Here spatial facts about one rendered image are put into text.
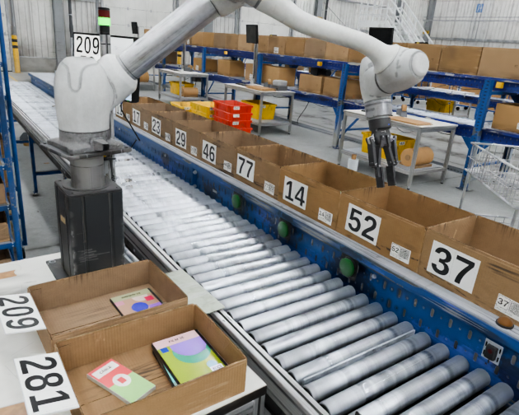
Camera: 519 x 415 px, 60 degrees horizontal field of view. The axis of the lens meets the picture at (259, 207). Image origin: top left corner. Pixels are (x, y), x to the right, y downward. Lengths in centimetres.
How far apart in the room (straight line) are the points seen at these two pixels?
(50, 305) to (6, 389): 33
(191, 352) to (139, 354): 15
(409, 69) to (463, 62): 538
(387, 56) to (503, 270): 70
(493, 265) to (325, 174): 105
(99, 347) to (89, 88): 75
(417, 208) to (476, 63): 491
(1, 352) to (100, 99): 77
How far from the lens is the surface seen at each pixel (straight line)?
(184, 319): 135
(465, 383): 141
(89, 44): 256
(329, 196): 182
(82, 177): 157
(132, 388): 120
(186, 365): 121
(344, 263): 171
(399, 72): 145
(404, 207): 195
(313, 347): 138
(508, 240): 174
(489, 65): 660
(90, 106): 149
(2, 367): 137
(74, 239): 158
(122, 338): 130
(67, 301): 155
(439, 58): 701
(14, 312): 136
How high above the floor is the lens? 156
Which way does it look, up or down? 20 degrees down
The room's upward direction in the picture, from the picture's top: 4 degrees clockwise
